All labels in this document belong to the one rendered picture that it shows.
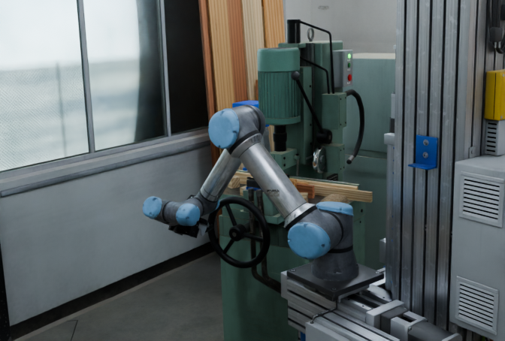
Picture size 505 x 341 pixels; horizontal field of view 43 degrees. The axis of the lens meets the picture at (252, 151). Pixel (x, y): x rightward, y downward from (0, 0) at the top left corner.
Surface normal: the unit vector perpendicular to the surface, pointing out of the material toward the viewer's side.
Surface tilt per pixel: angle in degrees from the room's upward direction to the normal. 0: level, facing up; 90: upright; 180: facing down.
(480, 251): 90
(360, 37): 90
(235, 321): 90
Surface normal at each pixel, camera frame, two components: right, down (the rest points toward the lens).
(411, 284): -0.80, 0.14
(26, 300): 0.79, 0.11
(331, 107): -0.54, 0.18
